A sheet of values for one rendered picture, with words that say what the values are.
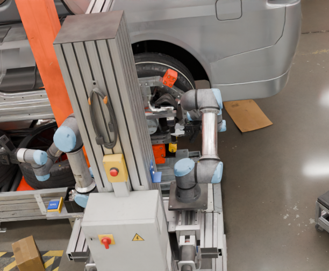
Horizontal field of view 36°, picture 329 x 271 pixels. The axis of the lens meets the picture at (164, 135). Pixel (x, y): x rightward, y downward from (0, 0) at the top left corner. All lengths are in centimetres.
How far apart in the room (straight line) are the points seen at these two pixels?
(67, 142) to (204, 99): 82
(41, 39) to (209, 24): 112
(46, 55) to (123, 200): 108
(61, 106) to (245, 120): 211
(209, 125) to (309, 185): 152
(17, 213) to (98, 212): 179
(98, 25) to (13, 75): 260
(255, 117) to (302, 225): 136
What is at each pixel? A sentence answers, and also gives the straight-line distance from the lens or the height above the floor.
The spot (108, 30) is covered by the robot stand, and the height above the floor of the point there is 203.
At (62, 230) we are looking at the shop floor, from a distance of 410.
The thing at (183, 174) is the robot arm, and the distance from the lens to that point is 275.
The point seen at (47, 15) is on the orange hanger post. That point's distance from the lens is 292.
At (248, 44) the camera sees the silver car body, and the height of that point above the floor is 120.
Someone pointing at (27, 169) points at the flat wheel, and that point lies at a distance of 397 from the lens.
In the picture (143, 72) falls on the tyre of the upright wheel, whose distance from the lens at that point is 345.
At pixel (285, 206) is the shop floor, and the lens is 396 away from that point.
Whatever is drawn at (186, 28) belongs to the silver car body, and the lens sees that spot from 343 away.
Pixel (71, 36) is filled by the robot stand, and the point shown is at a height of 203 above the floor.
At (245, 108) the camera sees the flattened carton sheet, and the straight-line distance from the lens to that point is 493.
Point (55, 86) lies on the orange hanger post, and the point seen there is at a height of 134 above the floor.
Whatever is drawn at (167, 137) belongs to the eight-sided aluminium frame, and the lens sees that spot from 367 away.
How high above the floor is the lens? 287
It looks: 37 degrees down
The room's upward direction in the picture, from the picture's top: 10 degrees counter-clockwise
